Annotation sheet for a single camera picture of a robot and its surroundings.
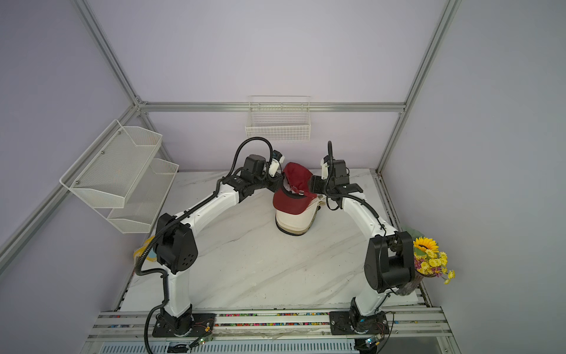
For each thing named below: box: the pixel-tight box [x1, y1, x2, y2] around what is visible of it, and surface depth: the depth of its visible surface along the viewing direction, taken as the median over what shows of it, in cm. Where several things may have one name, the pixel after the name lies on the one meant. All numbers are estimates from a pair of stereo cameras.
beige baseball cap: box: [274, 205, 322, 236], surface depth 97 cm
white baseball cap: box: [275, 194, 326, 231], surface depth 96 cm
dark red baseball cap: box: [272, 162, 317, 216], surface depth 95 cm
